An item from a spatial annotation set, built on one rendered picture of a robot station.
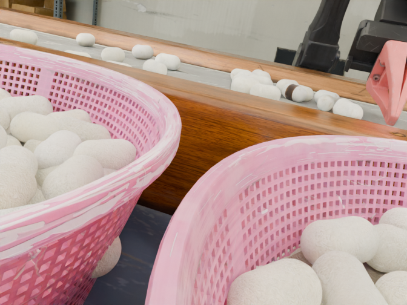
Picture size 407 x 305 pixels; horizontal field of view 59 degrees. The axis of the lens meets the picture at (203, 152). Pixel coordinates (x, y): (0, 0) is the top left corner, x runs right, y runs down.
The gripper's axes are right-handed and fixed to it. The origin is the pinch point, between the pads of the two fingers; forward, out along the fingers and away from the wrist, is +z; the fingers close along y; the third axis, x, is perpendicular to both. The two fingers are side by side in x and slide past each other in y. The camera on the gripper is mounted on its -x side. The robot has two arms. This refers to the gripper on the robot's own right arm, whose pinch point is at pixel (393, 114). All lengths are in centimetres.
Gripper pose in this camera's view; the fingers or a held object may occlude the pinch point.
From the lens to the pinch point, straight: 39.4
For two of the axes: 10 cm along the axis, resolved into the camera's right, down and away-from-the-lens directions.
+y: 9.4, 2.6, -2.3
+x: 0.6, 5.3, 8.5
